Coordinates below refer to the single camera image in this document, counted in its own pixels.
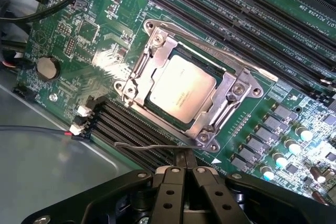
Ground flat metal locking lever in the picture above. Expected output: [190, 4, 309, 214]
[157, 20, 279, 82]

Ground thin wire locking lever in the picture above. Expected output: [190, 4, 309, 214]
[114, 141, 203, 154]

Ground green motherboard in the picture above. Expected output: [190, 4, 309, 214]
[15, 0, 336, 209]

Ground silver CPU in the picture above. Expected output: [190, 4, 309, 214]
[145, 54, 221, 125]

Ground black RAM slot white latch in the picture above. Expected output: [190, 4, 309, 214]
[78, 105, 186, 162]
[70, 125, 165, 173]

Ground black cable bundle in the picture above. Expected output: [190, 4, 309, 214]
[0, 37, 34, 74]

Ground silver metal socket cover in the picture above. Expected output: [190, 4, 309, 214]
[128, 26, 253, 137]

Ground black flat edge connector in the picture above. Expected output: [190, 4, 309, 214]
[11, 87, 37, 101]

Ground thin black wire red end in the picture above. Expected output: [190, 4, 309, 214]
[0, 125, 79, 141]

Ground silver cylinder capacitor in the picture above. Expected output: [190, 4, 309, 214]
[296, 126, 314, 142]
[272, 151, 289, 169]
[259, 164, 276, 182]
[284, 138, 302, 156]

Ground CPU socket with metal bracket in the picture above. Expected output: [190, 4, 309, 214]
[113, 18, 265, 154]

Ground silver coin cell battery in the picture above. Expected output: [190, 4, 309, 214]
[36, 55, 61, 82]

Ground grey metal PC case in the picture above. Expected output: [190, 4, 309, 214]
[0, 0, 149, 224]

